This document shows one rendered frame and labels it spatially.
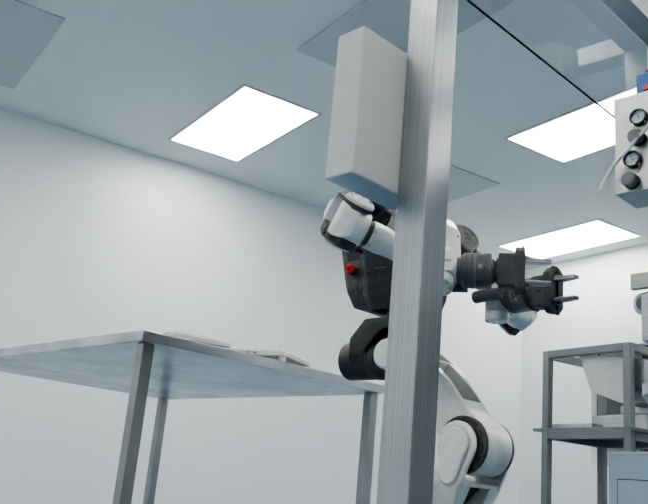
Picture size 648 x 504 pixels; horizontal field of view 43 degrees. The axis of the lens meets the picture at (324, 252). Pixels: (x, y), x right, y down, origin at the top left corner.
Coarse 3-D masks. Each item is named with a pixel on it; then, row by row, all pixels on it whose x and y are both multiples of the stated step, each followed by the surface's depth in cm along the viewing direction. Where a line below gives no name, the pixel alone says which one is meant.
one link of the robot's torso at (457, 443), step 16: (448, 432) 204; (464, 432) 201; (448, 448) 203; (464, 448) 200; (448, 464) 202; (464, 464) 200; (448, 480) 201; (464, 480) 204; (480, 480) 212; (496, 480) 212; (448, 496) 202; (464, 496) 202; (480, 496) 209; (496, 496) 211
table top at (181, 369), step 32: (0, 352) 317; (32, 352) 297; (64, 352) 287; (96, 352) 280; (128, 352) 273; (160, 352) 266; (192, 352) 260; (224, 352) 267; (96, 384) 382; (128, 384) 369; (160, 384) 357; (192, 384) 346; (224, 384) 336; (256, 384) 326; (288, 384) 317; (320, 384) 308; (352, 384) 307
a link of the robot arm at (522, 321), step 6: (522, 312) 237; (528, 312) 241; (534, 312) 247; (516, 318) 236; (522, 318) 239; (528, 318) 241; (534, 318) 247; (504, 324) 248; (510, 324) 243; (516, 324) 240; (522, 324) 241; (528, 324) 245; (510, 330) 247; (516, 330) 247; (522, 330) 248
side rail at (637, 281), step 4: (632, 276) 176; (636, 276) 175; (640, 276) 174; (644, 276) 174; (632, 280) 175; (636, 280) 175; (640, 280) 174; (644, 280) 174; (632, 284) 175; (636, 284) 175; (640, 284) 174; (644, 284) 173; (632, 288) 175; (636, 288) 175; (640, 288) 174; (644, 288) 174
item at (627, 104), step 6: (630, 96) 184; (636, 96) 183; (642, 96) 182; (618, 102) 186; (624, 102) 185; (630, 102) 184; (636, 102) 183; (642, 102) 182; (618, 108) 185; (624, 108) 184; (630, 108) 183; (636, 108) 182; (642, 108) 181; (618, 114) 185
